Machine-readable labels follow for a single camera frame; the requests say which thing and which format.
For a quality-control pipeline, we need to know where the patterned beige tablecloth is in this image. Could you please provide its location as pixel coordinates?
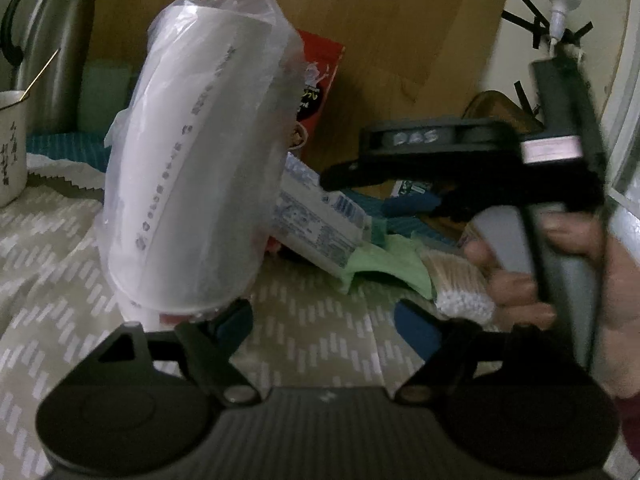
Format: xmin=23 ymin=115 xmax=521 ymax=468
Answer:
xmin=1 ymin=178 xmax=422 ymax=479

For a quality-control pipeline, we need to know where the green drink carton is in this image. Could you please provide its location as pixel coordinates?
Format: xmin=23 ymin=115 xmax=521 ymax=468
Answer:
xmin=390 ymin=180 xmax=431 ymax=197

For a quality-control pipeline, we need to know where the red snack box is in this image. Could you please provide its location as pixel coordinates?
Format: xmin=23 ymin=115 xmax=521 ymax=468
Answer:
xmin=290 ymin=29 xmax=345 ymax=152

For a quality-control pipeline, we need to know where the green cloth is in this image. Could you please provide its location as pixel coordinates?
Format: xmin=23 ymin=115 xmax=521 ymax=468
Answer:
xmin=340 ymin=234 xmax=434 ymax=300

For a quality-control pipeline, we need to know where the steel thermos jug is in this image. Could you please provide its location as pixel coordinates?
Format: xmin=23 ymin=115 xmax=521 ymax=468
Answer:
xmin=1 ymin=0 xmax=96 ymax=136

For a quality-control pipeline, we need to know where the brown cardboard backdrop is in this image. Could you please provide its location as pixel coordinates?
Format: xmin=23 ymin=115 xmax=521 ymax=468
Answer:
xmin=89 ymin=0 xmax=506 ymax=170

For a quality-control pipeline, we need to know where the white toothpaste box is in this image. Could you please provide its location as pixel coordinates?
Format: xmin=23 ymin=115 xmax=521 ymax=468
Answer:
xmin=272 ymin=154 xmax=372 ymax=278

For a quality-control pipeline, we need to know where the brown chair back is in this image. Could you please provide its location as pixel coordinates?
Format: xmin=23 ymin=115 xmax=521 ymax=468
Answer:
xmin=462 ymin=90 xmax=544 ymax=134

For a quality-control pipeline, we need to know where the person right hand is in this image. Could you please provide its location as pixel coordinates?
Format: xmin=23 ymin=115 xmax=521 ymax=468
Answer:
xmin=462 ymin=211 xmax=640 ymax=401

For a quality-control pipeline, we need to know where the cotton swab bag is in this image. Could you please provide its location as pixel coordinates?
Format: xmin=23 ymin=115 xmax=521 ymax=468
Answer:
xmin=420 ymin=249 xmax=496 ymax=325

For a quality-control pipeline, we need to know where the white enamel mug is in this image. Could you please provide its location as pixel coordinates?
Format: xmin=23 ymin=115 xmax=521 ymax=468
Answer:
xmin=0 ymin=90 xmax=27 ymax=208

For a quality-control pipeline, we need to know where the teal quilted mat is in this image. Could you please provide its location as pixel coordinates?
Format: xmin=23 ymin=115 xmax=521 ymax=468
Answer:
xmin=26 ymin=132 xmax=111 ymax=172

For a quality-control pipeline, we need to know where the bagged white paper cup stack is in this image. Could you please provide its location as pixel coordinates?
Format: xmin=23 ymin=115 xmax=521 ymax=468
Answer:
xmin=96 ymin=0 xmax=306 ymax=330

